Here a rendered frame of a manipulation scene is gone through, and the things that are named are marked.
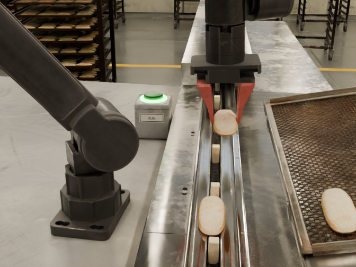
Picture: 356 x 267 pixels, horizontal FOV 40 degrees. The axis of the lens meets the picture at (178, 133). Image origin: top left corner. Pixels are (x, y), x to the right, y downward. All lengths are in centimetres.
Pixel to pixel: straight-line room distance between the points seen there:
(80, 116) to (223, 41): 23
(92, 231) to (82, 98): 18
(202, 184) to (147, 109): 27
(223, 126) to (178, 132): 21
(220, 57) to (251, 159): 28
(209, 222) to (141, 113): 39
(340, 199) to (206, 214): 17
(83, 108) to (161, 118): 36
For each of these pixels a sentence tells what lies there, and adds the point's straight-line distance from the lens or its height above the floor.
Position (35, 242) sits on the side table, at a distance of 71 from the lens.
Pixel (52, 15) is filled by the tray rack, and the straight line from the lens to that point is 308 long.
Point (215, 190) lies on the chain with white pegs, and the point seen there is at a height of 86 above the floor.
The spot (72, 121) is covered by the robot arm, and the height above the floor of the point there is 99.
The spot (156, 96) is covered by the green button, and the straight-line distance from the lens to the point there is 99.
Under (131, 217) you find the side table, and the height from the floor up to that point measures 82.
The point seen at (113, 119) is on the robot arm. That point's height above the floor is 99.
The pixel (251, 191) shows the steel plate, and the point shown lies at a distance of 81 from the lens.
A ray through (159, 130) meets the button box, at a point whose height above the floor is 84.
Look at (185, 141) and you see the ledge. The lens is 88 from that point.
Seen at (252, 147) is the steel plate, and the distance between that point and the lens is 97.
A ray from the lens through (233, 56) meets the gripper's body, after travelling 71.
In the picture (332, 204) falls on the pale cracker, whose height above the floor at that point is 91.
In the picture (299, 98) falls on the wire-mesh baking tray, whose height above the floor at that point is 90.
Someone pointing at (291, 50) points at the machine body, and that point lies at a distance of 184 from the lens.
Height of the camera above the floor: 121
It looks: 22 degrees down
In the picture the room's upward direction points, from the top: straight up
